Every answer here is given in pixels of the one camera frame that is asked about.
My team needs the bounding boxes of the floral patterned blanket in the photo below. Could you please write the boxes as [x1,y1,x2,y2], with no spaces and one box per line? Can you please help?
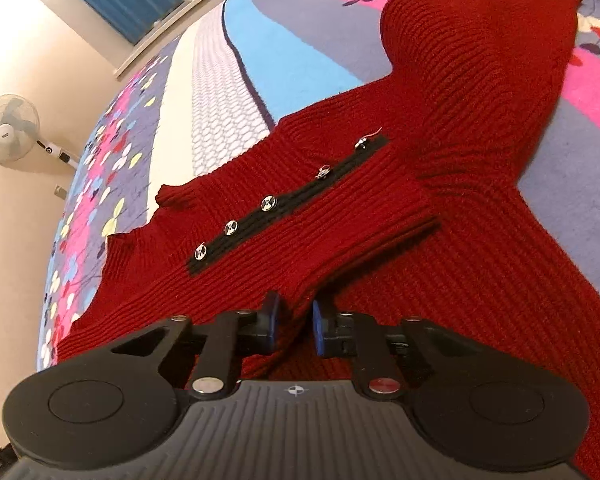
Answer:
[36,0,600,377]

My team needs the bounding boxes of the red knit sweater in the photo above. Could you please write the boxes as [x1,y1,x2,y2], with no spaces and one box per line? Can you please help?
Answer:
[55,0,600,396]

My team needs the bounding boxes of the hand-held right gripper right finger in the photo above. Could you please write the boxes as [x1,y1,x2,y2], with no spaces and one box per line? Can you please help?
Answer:
[311,299,481,402]

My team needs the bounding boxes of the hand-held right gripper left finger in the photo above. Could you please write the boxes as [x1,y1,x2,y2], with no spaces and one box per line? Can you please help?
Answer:
[108,290,284,401]

